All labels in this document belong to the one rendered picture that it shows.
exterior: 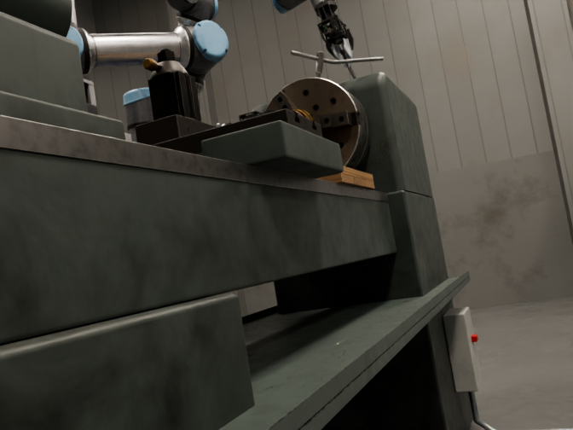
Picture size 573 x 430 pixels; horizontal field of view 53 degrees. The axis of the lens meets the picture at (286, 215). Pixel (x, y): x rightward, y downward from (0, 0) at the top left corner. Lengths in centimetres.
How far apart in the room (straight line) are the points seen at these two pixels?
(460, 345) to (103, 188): 163
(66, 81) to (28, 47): 6
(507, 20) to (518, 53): 32
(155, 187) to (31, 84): 17
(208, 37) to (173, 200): 106
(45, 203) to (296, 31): 569
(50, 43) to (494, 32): 534
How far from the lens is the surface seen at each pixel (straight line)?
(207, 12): 224
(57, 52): 76
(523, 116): 571
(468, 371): 209
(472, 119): 569
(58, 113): 69
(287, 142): 90
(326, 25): 193
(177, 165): 72
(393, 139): 182
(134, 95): 211
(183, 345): 62
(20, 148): 54
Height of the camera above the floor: 71
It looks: 4 degrees up
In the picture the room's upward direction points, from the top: 9 degrees counter-clockwise
